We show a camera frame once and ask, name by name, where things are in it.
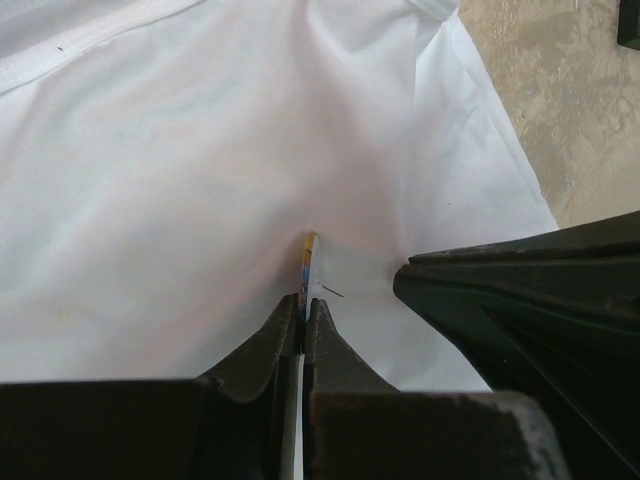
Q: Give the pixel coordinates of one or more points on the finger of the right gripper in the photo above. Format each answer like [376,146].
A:
[555,317]

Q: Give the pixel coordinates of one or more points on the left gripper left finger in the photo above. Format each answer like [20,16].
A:
[234,421]

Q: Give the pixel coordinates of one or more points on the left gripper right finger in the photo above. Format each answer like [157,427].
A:
[357,426]

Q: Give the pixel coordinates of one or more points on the round pin brooch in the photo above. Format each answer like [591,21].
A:
[311,282]

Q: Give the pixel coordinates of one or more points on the white shirt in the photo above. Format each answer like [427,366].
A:
[163,161]

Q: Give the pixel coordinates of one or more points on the black display case left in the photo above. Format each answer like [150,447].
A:
[628,32]

